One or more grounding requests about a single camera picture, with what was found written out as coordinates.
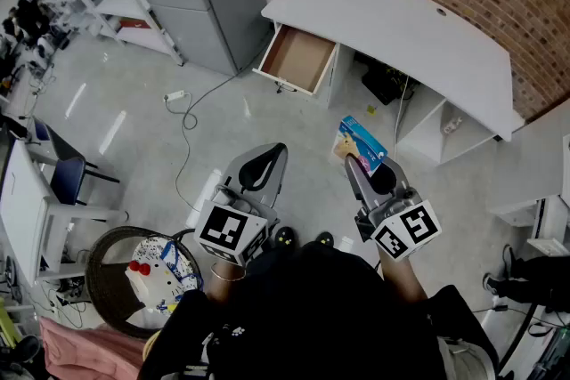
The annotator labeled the blue packet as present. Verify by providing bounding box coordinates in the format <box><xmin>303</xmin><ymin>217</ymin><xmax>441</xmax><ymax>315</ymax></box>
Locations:
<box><xmin>331</xmin><ymin>115</ymin><xmax>388</xmax><ymax>177</ymax></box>

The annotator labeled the dark padded chair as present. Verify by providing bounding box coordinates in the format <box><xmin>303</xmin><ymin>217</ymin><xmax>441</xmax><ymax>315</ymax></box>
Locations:
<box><xmin>33</xmin><ymin>119</ymin><xmax>121</xmax><ymax>206</ymax></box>

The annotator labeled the thin metal bracelet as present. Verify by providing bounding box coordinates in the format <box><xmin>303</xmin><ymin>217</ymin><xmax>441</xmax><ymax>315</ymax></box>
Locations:
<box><xmin>209</xmin><ymin>263</ymin><xmax>247</xmax><ymax>283</ymax></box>

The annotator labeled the white power strip with cable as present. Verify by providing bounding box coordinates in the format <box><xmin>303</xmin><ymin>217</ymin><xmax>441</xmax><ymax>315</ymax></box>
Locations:
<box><xmin>175</xmin><ymin>44</ymin><xmax>271</xmax><ymax>213</ymax></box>

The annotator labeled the grey fabric pouch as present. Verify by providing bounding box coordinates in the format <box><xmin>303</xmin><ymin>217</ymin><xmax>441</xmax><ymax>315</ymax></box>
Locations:
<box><xmin>438</xmin><ymin>336</ymin><xmax>495</xmax><ymax>380</ymax></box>

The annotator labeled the yellow-green plastic object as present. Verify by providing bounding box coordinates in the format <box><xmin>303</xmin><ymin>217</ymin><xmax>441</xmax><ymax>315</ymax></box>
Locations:
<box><xmin>0</xmin><ymin>297</ymin><xmax>21</xmax><ymax>348</ymax></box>

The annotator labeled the white cartoon cushion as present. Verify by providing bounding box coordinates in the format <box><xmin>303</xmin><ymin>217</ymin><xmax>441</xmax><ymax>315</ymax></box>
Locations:
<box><xmin>124</xmin><ymin>235</ymin><xmax>204</xmax><ymax>315</ymax></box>

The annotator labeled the white drawer brown inside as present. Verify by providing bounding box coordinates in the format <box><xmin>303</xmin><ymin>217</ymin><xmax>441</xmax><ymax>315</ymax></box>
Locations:
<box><xmin>252</xmin><ymin>22</ymin><xmax>338</xmax><ymax>98</ymax></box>

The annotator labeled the dark wicker chair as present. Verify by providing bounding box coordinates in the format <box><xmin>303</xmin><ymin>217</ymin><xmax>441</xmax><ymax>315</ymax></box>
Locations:
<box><xmin>84</xmin><ymin>225</ymin><xmax>204</xmax><ymax>339</ymax></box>

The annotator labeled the person's left black shoe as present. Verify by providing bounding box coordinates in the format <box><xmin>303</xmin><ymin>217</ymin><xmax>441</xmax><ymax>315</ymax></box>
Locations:
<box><xmin>274</xmin><ymin>225</ymin><xmax>297</xmax><ymax>247</ymax></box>

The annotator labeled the white table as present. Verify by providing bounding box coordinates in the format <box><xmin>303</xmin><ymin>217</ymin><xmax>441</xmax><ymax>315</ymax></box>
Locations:
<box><xmin>0</xmin><ymin>137</ymin><xmax>130</xmax><ymax>286</ymax></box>

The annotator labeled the person's left forearm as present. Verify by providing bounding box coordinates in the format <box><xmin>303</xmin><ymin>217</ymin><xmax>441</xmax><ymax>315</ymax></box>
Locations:
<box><xmin>205</xmin><ymin>260</ymin><xmax>248</xmax><ymax>303</ymax></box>

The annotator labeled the white cubby shelf unit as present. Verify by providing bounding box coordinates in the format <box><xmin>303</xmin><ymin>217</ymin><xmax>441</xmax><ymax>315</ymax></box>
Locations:
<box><xmin>487</xmin><ymin>97</ymin><xmax>570</xmax><ymax>257</ymax></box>

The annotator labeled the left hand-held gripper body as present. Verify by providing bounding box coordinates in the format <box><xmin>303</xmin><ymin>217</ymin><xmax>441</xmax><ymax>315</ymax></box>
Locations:
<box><xmin>194</xmin><ymin>177</ymin><xmax>280</xmax><ymax>267</ymax></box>

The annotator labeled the person's black clothing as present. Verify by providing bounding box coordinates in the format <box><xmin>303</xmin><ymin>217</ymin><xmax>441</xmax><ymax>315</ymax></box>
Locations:
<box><xmin>137</xmin><ymin>242</ymin><xmax>500</xmax><ymax>380</ymax></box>

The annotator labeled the pink cloth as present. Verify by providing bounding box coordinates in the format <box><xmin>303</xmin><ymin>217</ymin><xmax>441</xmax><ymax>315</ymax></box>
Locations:
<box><xmin>38</xmin><ymin>318</ymin><xmax>151</xmax><ymax>380</ymax></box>

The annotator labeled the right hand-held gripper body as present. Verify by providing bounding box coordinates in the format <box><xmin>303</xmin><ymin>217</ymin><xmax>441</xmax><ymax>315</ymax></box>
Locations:
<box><xmin>354</xmin><ymin>186</ymin><xmax>443</xmax><ymax>263</ymax></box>

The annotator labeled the white hanging cable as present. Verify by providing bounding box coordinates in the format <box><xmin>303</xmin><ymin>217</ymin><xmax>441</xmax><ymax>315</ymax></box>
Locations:
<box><xmin>393</xmin><ymin>75</ymin><xmax>410</xmax><ymax>159</ymax></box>

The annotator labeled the person's right forearm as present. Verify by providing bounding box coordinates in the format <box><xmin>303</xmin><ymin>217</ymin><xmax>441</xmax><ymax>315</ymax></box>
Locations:
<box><xmin>380</xmin><ymin>251</ymin><xmax>428</xmax><ymax>303</ymax></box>

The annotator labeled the white desk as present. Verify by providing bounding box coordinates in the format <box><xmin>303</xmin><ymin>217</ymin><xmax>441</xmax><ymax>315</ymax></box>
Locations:
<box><xmin>260</xmin><ymin>0</ymin><xmax>525</xmax><ymax>168</ymax></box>

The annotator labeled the black box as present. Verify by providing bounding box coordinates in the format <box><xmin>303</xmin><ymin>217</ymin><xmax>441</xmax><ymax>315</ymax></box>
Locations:
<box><xmin>361</xmin><ymin>60</ymin><xmax>418</xmax><ymax>106</ymax></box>

